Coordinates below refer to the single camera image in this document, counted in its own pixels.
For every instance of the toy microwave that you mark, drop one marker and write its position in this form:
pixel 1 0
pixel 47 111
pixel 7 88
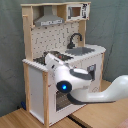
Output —
pixel 77 11

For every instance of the grey ice dispenser panel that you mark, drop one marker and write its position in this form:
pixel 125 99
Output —
pixel 91 69

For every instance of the grey range hood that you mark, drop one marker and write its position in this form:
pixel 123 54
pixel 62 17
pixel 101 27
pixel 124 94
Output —
pixel 48 18

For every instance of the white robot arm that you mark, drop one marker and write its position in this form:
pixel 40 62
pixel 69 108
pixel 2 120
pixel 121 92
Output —
pixel 77 84

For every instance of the wooden toy kitchen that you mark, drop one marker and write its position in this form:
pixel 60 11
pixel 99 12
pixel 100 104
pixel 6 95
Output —
pixel 40 86

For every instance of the toy oven door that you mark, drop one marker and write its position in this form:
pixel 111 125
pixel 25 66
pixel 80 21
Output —
pixel 62 101

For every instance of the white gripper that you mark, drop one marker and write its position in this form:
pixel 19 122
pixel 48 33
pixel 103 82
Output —
pixel 55 65

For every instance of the grey toy sink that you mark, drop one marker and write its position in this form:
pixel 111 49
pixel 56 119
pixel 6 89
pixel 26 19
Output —
pixel 79 51

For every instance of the black toy stovetop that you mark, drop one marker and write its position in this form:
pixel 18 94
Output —
pixel 50 57

